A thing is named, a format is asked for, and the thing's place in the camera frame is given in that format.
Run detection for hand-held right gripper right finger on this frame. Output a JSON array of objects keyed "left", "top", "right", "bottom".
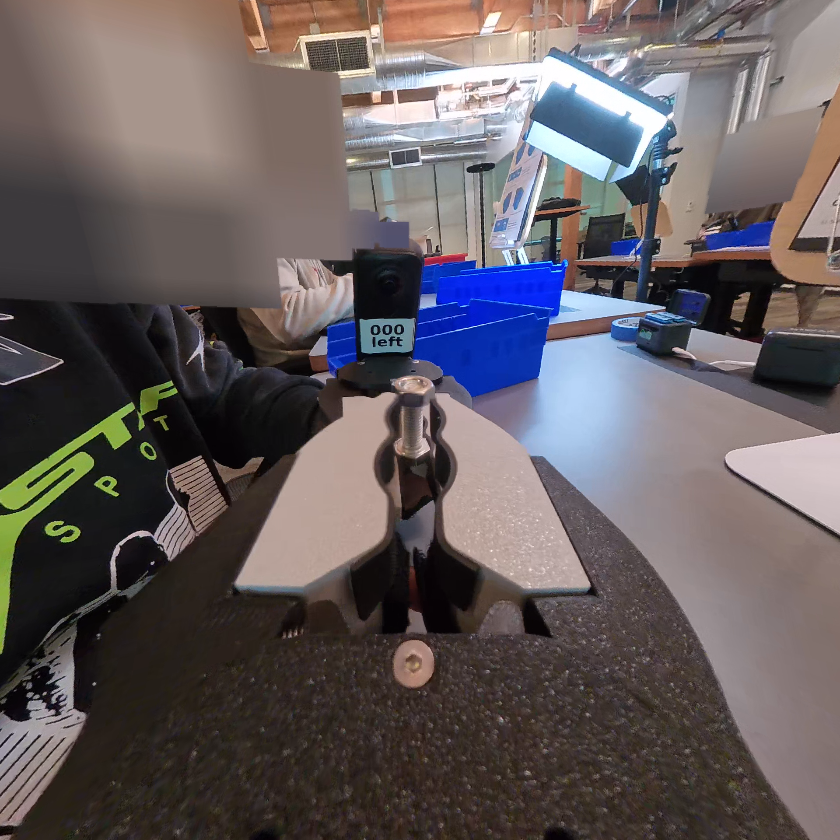
[{"left": 427, "top": 392, "right": 594, "bottom": 618}]

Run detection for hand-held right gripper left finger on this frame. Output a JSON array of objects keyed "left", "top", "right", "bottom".
[{"left": 233, "top": 393, "right": 401, "bottom": 614}]

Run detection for steel hex bolt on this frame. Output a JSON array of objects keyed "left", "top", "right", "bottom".
[{"left": 388, "top": 374, "right": 441, "bottom": 463}]

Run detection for blue divided plastic bin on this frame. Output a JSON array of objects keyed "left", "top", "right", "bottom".
[{"left": 326, "top": 300, "right": 552, "bottom": 399}]

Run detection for standing banner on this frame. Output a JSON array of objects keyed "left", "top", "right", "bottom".
[{"left": 490, "top": 142, "right": 548, "bottom": 253}]

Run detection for wood-edged grey board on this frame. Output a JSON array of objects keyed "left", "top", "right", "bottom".
[{"left": 542, "top": 292, "right": 631, "bottom": 342}]

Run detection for small black and blue device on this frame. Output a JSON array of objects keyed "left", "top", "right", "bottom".
[{"left": 637, "top": 289, "right": 712, "bottom": 355}]

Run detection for black hoodie with green print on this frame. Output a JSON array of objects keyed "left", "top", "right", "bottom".
[{"left": 0, "top": 300, "right": 329, "bottom": 683}]

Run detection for studio light panel on stand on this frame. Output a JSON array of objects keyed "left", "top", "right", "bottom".
[{"left": 525, "top": 50, "right": 677, "bottom": 303}]

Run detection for wooden office desk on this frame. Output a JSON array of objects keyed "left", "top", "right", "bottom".
[{"left": 574, "top": 247, "right": 788, "bottom": 340}]

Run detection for sign board on white stand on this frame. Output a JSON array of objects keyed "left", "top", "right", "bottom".
[{"left": 725, "top": 125, "right": 840, "bottom": 536}]

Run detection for dark grey box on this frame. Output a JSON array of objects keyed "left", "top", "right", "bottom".
[{"left": 752, "top": 329, "right": 840, "bottom": 388}]

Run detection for black and white printed trousers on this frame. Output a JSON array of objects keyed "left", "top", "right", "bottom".
[{"left": 0, "top": 630, "right": 132, "bottom": 840}]

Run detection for white cable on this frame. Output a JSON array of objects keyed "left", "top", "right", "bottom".
[{"left": 689, "top": 348, "right": 760, "bottom": 372}]

